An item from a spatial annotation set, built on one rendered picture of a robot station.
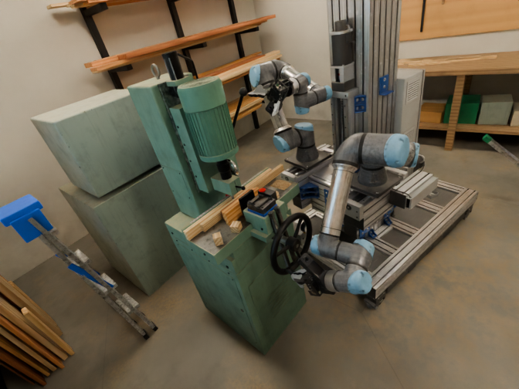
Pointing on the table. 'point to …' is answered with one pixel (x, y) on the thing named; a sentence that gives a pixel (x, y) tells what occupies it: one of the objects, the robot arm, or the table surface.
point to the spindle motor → (208, 118)
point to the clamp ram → (245, 199)
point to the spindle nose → (224, 169)
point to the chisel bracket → (226, 184)
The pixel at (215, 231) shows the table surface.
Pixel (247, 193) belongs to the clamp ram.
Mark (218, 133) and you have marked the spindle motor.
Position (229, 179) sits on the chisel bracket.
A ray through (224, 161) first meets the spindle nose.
